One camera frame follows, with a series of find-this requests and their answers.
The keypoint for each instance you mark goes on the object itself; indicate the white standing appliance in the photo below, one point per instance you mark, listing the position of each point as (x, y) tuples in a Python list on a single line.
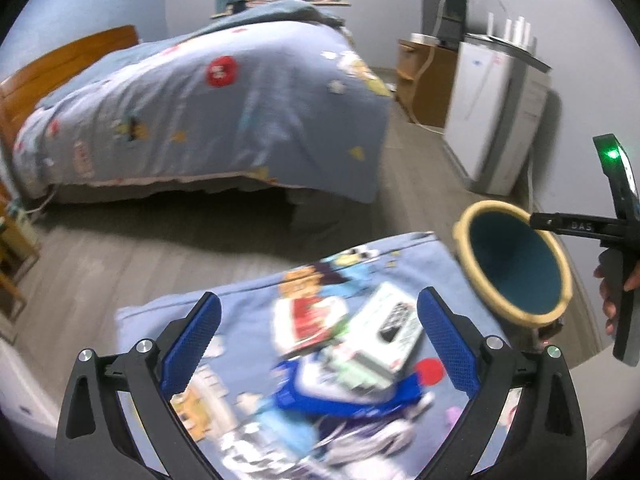
[(480, 110)]

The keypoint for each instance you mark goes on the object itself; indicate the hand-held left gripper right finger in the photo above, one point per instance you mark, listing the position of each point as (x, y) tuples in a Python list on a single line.
[(450, 345)]

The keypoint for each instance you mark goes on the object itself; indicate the wooden cabinet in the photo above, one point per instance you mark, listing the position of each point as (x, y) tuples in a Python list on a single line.
[(435, 85)]

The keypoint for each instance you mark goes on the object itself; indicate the blue printed blanket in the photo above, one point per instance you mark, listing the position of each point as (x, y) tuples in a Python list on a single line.
[(240, 310)]

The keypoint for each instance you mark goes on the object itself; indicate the white cardboard box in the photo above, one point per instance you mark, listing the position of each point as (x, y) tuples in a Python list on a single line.
[(385, 305)]

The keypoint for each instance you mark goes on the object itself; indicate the wooden headboard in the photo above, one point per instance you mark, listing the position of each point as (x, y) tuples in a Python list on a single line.
[(60, 60)]

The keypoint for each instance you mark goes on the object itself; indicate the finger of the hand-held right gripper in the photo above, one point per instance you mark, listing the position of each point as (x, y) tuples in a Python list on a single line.
[(575, 225)]

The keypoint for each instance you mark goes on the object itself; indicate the bed with blue quilt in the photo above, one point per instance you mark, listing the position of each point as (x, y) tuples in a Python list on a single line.
[(250, 110)]

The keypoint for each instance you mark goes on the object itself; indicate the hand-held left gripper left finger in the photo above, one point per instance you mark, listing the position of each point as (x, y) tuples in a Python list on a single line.
[(192, 340)]

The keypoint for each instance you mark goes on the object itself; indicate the white router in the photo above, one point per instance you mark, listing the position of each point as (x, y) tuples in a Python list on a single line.
[(517, 32)]

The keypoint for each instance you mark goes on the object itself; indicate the black monitor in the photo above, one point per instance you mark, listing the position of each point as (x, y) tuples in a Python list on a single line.
[(445, 5)]

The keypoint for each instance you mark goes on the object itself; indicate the flat white box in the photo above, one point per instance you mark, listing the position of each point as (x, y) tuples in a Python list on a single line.
[(424, 37)]

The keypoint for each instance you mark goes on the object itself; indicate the white green wrapper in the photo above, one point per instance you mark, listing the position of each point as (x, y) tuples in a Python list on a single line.
[(360, 370)]

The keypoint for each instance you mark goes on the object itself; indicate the person's right hand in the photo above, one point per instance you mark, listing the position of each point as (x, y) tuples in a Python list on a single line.
[(611, 300)]

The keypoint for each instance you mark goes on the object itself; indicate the teal bin with beige rim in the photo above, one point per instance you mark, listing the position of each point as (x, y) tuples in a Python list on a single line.
[(515, 260)]

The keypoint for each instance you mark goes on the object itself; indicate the blue plastic packet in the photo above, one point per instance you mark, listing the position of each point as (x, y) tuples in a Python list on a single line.
[(300, 395)]

